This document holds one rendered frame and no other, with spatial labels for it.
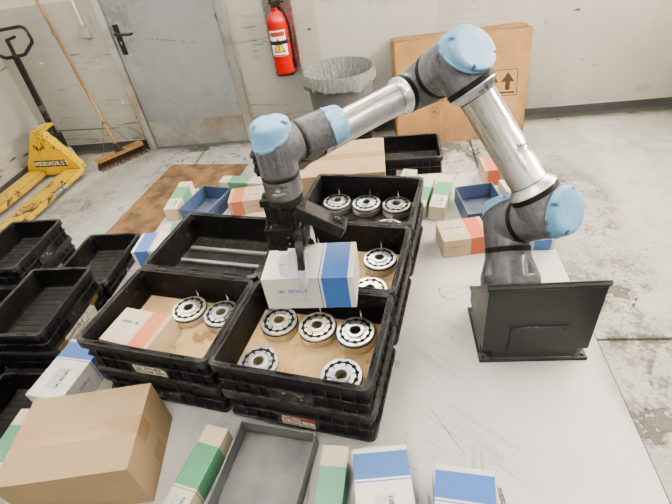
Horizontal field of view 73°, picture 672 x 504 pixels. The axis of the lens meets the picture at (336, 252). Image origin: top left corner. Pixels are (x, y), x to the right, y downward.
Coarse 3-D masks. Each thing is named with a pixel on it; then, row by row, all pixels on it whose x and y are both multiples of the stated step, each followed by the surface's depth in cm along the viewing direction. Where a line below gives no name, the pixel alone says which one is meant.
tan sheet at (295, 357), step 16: (336, 320) 126; (256, 336) 126; (288, 352) 120; (304, 352) 119; (320, 352) 118; (336, 352) 118; (368, 352) 116; (288, 368) 116; (304, 368) 115; (320, 368) 114; (368, 368) 113
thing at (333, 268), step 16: (272, 256) 103; (320, 256) 101; (336, 256) 100; (352, 256) 99; (272, 272) 98; (320, 272) 96; (336, 272) 96; (352, 272) 95; (272, 288) 98; (288, 288) 98; (320, 288) 97; (336, 288) 97; (352, 288) 96; (272, 304) 102; (288, 304) 101; (304, 304) 101; (320, 304) 100; (336, 304) 100; (352, 304) 99
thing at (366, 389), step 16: (256, 288) 127; (384, 320) 113; (224, 336) 114; (384, 336) 108; (224, 368) 106; (240, 368) 105; (256, 368) 104; (288, 384) 103; (304, 384) 101; (320, 384) 99; (336, 384) 98; (352, 384) 98; (368, 384) 97
